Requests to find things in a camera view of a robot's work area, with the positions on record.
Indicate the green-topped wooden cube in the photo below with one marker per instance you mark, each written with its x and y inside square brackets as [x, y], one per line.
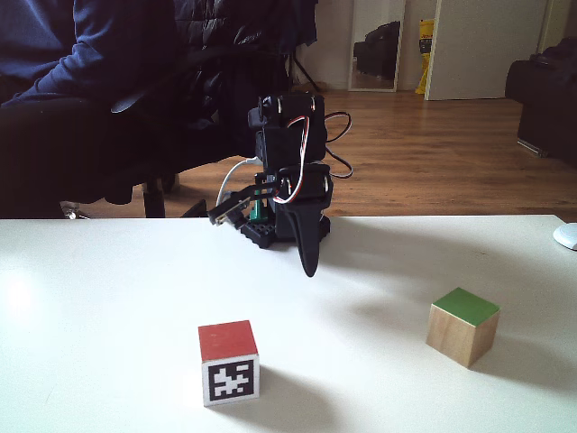
[462, 331]

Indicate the red-topped cube with marker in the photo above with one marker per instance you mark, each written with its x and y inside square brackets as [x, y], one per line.
[227, 367]

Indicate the green controller board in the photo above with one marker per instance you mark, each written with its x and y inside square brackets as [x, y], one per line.
[260, 208]

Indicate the black office chair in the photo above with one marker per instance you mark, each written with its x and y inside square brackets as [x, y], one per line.
[153, 189]

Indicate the standing mirror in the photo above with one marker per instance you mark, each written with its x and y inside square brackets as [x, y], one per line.
[376, 45]

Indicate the black puffy jacket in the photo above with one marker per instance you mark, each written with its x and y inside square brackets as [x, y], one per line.
[234, 31]

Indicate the yellow bag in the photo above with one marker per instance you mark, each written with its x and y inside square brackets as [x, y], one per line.
[426, 54]

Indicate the white door panel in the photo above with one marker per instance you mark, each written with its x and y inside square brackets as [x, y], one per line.
[487, 49]

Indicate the person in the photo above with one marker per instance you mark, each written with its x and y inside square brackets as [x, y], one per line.
[67, 113]

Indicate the black sofa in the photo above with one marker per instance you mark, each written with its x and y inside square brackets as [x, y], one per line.
[545, 108]

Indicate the white round object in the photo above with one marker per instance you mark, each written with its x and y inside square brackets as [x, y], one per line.
[567, 235]

